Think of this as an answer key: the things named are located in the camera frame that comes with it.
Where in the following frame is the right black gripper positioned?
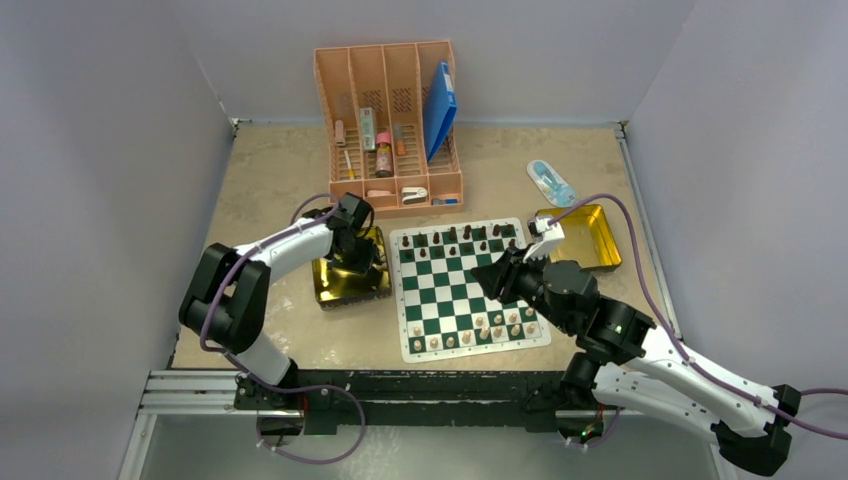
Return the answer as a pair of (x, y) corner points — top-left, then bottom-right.
(471, 243), (575, 334)

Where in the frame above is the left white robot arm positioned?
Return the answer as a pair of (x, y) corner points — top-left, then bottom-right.
(178, 193), (379, 409)

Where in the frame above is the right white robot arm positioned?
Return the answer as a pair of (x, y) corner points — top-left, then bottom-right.
(471, 248), (801, 477)

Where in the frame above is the green white chess board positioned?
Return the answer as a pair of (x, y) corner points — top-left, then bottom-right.
(389, 218), (551, 364)

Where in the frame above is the left gold tin tray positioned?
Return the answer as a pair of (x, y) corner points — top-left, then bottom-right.
(311, 227), (393, 311)

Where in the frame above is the gold tin tray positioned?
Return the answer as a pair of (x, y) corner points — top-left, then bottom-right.
(311, 227), (393, 311)
(550, 204), (622, 272)

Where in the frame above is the white stapler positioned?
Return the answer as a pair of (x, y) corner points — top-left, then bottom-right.
(400, 187), (429, 205)

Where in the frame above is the right gold tin tray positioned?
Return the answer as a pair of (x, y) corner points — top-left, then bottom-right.
(550, 204), (622, 272)

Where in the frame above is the blue white packaged item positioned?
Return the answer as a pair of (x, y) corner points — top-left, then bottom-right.
(526, 159), (578, 208)

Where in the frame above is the brown bottle pink cap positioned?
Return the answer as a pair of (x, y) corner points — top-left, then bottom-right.
(375, 131), (393, 178)

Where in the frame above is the white green box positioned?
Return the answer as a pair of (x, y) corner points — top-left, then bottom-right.
(359, 107), (377, 152)

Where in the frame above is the pink desk organizer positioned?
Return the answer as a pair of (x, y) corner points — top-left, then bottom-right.
(313, 40), (465, 220)

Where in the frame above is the blue folder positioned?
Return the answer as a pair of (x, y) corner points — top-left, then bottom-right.
(422, 60), (458, 163)

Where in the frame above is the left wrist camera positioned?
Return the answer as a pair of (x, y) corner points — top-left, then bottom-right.
(327, 193), (374, 233)

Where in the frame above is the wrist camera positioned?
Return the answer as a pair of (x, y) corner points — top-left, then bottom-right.
(523, 216), (565, 263)
(327, 193), (374, 233)

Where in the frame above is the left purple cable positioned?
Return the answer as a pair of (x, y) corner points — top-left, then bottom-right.
(198, 193), (342, 399)

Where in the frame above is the purple cable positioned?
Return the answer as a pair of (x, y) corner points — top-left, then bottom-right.
(198, 193), (342, 399)
(546, 193), (848, 442)

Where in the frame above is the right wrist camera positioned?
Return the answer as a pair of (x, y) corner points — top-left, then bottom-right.
(523, 216), (565, 263)

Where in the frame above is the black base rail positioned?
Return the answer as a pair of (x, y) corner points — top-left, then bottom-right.
(234, 369), (615, 442)

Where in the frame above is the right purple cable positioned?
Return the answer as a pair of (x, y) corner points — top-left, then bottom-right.
(546, 193), (848, 442)

